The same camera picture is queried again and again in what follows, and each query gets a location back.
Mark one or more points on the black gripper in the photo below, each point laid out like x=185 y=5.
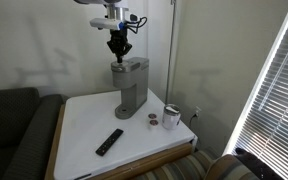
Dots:
x=119 y=35

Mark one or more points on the grey coffee maker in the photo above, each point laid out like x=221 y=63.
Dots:
x=134 y=90

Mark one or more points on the small brown coffee pod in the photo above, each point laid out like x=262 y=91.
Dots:
x=152 y=116

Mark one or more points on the coffee pod red lid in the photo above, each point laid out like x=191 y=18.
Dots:
x=154 y=123

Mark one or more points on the silver lamp pole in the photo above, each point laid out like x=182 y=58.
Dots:
x=170 y=50

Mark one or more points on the white steel tumbler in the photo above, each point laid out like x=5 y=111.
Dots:
x=170 y=118

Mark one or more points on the black remote control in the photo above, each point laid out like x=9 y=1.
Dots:
x=109 y=142

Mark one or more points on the dark grey sofa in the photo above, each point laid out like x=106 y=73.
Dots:
x=14 y=133

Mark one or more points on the striped sofa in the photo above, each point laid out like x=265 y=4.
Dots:
x=184 y=168

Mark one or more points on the white window blinds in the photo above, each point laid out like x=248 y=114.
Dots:
x=277 y=100

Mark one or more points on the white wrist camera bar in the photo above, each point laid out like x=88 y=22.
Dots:
x=102 y=23

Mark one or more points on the white wall outlet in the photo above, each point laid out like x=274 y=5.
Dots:
x=197 y=111

